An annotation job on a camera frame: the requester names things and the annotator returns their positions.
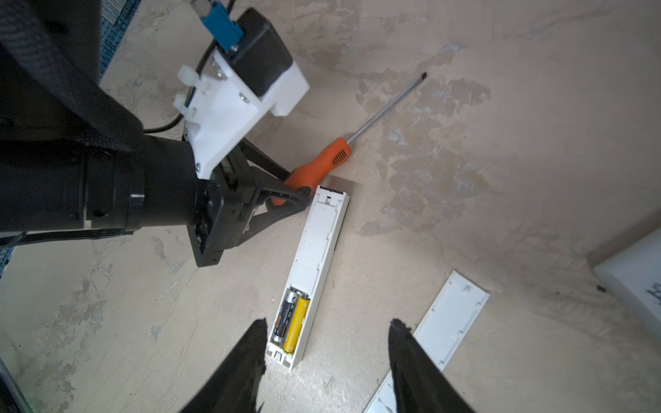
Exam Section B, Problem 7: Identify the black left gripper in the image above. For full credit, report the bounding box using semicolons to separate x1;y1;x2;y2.
187;139;312;268

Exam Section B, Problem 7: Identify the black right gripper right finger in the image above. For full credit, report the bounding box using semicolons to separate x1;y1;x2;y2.
388;318;473;412

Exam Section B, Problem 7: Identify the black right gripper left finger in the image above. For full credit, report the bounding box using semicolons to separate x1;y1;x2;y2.
181;318;268;412

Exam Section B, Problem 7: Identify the white battery cover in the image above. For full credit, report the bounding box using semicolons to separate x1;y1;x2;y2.
365;271;490;412

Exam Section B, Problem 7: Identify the orange handled screwdriver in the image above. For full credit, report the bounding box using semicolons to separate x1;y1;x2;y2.
285;72;428;198

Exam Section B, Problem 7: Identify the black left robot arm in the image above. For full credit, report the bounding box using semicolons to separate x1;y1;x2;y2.
1;1;313;267

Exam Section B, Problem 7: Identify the white remote with grey screen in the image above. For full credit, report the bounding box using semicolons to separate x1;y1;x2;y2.
594;228;660;339

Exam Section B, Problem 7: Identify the yellow battery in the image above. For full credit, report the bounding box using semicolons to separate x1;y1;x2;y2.
283;294;311;354

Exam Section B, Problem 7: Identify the black gold battery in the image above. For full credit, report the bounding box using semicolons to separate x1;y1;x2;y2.
273;288;300;345

